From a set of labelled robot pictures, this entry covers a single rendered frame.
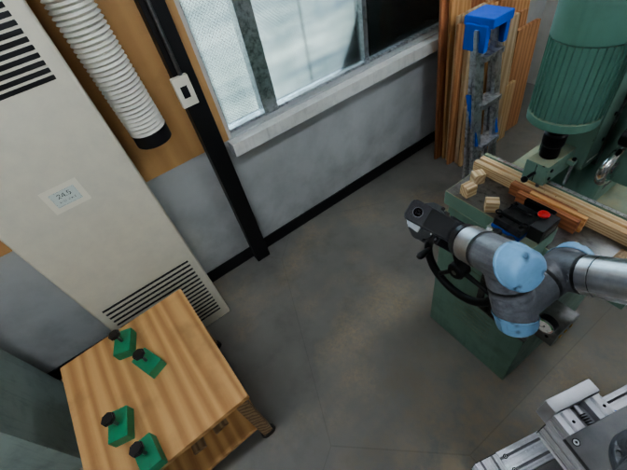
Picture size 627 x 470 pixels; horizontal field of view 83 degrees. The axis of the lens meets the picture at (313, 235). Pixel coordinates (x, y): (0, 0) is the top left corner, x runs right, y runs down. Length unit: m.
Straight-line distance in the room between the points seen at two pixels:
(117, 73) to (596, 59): 1.44
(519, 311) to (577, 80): 0.60
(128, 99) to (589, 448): 1.73
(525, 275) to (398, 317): 1.46
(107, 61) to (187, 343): 1.11
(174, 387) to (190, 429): 0.18
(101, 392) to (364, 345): 1.21
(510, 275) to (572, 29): 0.61
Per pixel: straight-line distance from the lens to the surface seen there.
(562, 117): 1.14
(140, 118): 1.63
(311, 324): 2.09
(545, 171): 1.27
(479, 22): 2.08
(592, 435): 1.11
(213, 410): 1.46
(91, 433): 1.69
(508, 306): 0.72
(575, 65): 1.08
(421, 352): 1.98
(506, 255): 0.66
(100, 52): 1.56
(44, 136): 1.50
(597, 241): 1.33
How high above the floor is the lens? 1.81
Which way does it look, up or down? 46 degrees down
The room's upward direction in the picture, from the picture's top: 14 degrees counter-clockwise
